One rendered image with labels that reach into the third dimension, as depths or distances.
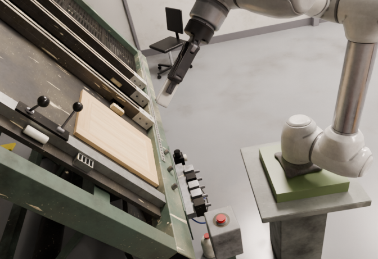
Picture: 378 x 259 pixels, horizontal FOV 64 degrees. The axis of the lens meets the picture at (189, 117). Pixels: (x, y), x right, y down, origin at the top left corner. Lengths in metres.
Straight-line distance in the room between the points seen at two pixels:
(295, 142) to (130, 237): 0.82
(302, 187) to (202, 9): 1.02
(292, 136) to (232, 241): 0.53
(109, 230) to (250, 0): 0.83
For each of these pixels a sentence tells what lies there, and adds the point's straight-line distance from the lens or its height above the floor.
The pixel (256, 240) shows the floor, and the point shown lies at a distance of 2.32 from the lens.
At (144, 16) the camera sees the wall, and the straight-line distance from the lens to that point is 5.06.
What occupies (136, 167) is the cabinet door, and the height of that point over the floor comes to 1.02.
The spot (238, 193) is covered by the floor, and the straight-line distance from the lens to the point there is 2.57.
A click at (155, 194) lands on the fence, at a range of 1.39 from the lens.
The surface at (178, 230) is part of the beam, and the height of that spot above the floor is 0.88.
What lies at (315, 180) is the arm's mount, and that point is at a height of 0.81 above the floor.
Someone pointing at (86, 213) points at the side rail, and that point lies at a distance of 1.05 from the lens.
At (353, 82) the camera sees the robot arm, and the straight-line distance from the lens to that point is 1.28.
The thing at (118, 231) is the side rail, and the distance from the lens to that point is 1.12.
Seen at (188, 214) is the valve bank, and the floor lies 0.74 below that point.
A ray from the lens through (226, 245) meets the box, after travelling 1.32.
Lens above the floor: 1.97
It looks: 35 degrees down
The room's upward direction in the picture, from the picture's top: 12 degrees counter-clockwise
